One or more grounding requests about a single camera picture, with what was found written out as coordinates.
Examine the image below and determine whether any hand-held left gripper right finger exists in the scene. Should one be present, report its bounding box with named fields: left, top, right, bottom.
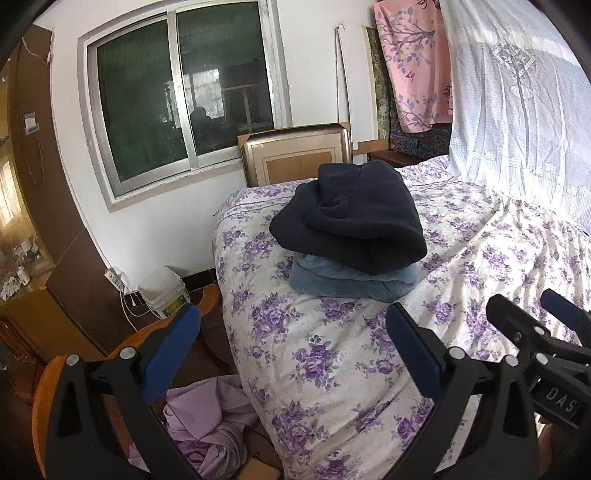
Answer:
left=386, top=302, right=541, bottom=480

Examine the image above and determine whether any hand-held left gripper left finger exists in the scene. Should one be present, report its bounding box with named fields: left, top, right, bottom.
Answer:
left=46, top=302, right=204, bottom=480

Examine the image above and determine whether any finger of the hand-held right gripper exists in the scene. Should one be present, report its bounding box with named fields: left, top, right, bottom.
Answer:
left=486, top=294, right=570, bottom=365
left=539, top=289, right=591, bottom=348

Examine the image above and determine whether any blue fleece garment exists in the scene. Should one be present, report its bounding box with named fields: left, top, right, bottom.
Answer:
left=288, top=254, right=421, bottom=304

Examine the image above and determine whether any navy knit cardigan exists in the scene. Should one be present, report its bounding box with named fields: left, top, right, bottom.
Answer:
left=269, top=161, right=428, bottom=277

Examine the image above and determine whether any white plastic bucket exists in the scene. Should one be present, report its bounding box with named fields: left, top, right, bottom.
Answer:
left=137, top=266, right=193, bottom=320

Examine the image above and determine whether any purple floral bed sheet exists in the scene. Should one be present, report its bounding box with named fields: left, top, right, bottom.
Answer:
left=211, top=154, right=591, bottom=480

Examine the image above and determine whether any lilac cloth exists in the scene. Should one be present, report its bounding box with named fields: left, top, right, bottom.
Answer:
left=127, top=375, right=260, bottom=480

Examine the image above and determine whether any orange wooden chair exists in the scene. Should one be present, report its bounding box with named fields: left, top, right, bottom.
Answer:
left=31, top=283, right=223, bottom=480

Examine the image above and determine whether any cardboard box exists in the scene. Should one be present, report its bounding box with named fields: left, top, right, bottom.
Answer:
left=235, top=428, right=288, bottom=480

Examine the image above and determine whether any brown wooden wardrobe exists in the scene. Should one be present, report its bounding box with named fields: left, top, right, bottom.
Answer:
left=0, top=23, right=139, bottom=416

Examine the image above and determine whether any dark wooden nightstand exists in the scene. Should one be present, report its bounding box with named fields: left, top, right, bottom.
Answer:
left=368, top=149, right=422, bottom=169

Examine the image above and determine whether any dark patterned cloth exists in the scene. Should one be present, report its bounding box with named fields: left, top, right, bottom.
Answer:
left=388, top=124, right=454, bottom=157

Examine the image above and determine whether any white lace curtain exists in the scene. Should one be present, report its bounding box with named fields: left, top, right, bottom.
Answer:
left=438, top=0, right=591, bottom=232

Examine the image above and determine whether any wooden bed headboard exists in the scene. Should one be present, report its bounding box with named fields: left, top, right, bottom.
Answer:
left=235, top=123, right=355, bottom=188

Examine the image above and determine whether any sliding glass window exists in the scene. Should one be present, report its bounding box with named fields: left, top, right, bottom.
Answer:
left=76, top=0, right=295, bottom=214

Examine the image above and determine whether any green patterned panel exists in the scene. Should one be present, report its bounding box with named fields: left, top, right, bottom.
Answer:
left=364, top=25, right=399, bottom=149

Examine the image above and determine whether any pink floral cloth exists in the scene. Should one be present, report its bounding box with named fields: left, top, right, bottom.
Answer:
left=373, top=0, right=457, bottom=136

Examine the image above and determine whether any white thin rod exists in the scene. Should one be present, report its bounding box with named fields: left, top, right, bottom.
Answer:
left=334, top=24, right=352, bottom=126

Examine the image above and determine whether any white cable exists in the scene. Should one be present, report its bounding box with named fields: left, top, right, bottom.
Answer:
left=119, top=287, right=155, bottom=320

